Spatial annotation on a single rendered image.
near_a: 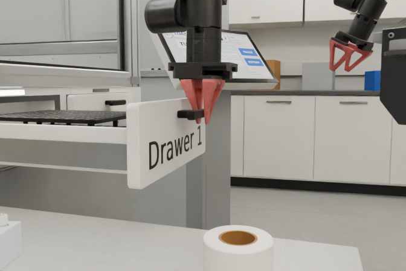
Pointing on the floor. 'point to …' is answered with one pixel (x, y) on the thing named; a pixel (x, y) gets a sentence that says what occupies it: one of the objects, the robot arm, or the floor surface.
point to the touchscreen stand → (211, 172)
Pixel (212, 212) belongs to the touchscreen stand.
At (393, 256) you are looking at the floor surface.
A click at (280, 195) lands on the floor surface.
